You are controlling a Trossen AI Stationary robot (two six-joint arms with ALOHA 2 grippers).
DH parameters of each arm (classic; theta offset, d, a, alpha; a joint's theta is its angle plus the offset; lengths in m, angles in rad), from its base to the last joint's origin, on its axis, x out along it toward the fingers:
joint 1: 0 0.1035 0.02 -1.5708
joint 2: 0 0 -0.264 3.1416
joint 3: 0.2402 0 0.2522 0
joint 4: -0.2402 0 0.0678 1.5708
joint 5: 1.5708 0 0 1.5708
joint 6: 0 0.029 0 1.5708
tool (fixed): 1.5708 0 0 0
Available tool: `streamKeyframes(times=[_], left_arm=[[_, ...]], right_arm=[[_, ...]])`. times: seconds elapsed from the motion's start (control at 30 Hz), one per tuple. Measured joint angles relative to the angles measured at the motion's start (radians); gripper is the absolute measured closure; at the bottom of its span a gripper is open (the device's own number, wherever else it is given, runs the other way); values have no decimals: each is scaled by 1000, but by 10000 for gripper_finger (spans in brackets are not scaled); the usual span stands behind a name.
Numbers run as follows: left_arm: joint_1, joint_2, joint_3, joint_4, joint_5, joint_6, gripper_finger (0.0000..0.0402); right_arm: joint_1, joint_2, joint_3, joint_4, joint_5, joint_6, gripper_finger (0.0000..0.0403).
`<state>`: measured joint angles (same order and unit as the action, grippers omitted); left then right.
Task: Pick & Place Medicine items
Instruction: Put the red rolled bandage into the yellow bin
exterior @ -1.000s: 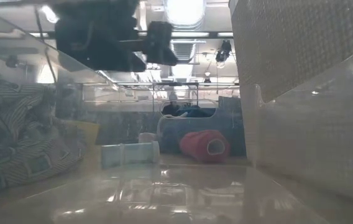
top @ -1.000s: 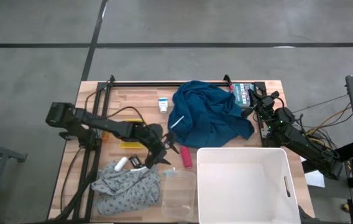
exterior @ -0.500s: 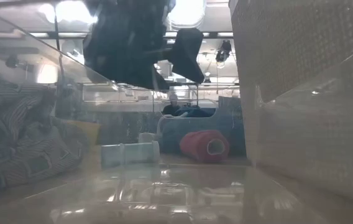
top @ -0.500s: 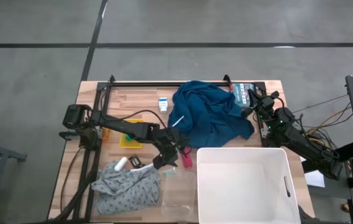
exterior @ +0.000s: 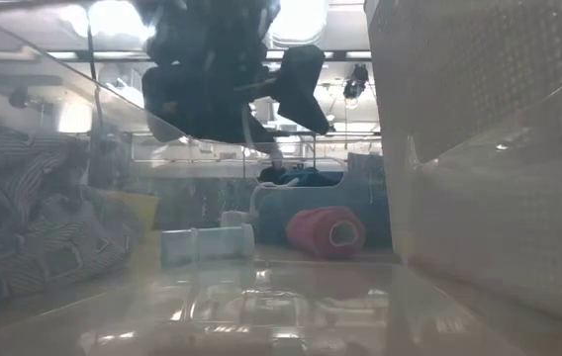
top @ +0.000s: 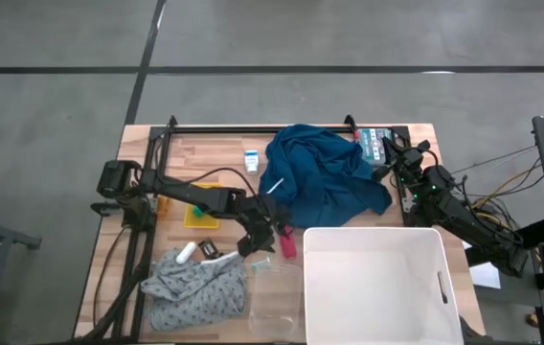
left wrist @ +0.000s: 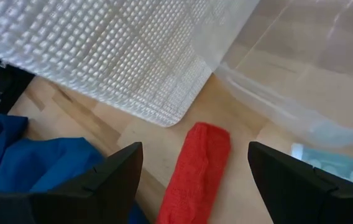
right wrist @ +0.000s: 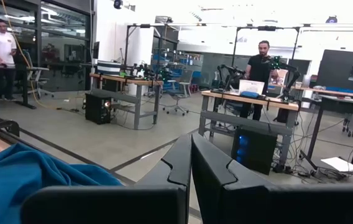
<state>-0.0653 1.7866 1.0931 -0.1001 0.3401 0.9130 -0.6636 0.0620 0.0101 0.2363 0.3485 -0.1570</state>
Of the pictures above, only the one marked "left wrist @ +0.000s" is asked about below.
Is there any white textured plastic bin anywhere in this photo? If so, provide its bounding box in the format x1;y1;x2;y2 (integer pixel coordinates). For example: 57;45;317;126
0;0;260;128

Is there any clear plastic container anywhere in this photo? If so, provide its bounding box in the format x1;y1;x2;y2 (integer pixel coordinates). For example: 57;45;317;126
214;0;353;147

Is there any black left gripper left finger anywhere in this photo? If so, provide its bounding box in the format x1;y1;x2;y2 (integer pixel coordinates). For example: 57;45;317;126
0;141;144;224

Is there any red bandage roll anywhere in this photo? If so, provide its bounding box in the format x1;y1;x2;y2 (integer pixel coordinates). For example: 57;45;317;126
155;121;232;224

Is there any blue cloth garment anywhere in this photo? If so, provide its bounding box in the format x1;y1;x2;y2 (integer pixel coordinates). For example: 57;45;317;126
0;113;150;224

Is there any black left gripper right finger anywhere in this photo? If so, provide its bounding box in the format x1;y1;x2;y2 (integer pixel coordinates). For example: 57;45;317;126
247;141;353;224

